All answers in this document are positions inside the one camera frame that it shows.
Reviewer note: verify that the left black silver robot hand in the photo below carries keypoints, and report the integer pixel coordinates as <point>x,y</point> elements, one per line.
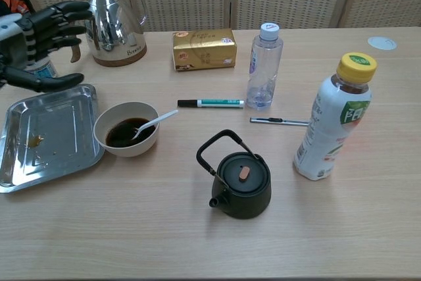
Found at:
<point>39,31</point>

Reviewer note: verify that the white plastic spoon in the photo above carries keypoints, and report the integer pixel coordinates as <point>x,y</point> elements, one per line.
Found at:
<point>158,119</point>

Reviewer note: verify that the cup of dark coffee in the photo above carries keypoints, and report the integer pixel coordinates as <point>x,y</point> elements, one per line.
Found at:
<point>131,149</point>

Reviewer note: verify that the white jar with blue label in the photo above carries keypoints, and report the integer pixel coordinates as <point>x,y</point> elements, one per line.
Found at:
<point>44,68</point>

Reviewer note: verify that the orange black object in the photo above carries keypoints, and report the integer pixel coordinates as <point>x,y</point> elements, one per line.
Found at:
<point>10,2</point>

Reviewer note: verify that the steel gooseneck kettle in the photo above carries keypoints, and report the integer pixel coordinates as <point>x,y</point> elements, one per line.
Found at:
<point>115,31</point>

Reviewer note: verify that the rectangular stainless steel tray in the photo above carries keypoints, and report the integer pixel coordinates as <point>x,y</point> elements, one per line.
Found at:
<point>56,136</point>

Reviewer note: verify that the gold tissue pack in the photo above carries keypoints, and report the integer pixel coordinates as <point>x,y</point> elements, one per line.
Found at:
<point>204,50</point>

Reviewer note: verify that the white green marker pen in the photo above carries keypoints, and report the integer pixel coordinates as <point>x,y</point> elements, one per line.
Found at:
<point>217,103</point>

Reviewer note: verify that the clear plastic water bottle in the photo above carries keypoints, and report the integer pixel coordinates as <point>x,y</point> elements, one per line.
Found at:
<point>264,64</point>

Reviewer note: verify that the silver utility knife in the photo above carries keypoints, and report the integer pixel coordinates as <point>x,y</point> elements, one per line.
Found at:
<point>276,120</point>

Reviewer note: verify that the black cast iron teapot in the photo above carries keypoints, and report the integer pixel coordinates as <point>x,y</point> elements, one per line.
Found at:
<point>243,192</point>

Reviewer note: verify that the yellow capped tea bottle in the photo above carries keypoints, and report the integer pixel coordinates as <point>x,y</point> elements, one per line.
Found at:
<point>329,123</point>

